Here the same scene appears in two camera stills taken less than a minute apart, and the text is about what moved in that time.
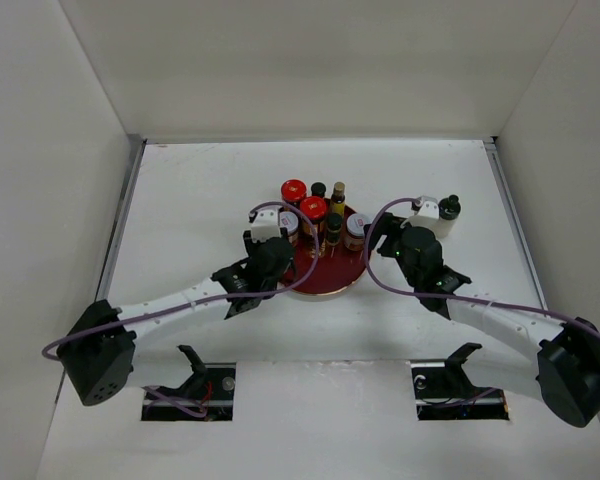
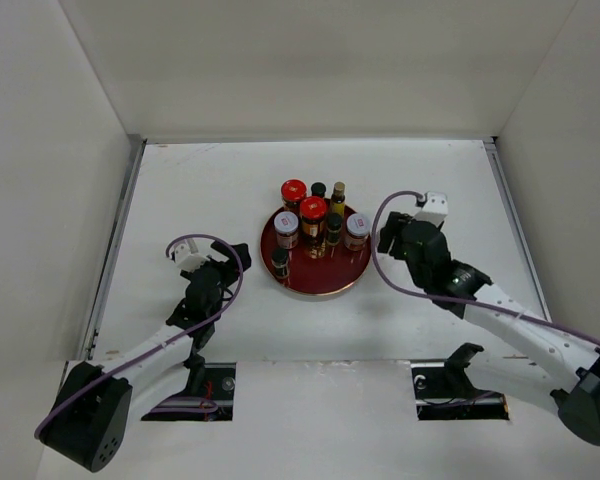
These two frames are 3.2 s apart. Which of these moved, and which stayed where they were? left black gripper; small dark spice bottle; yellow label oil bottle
Moved: left black gripper
Stayed: small dark spice bottle; yellow label oil bottle
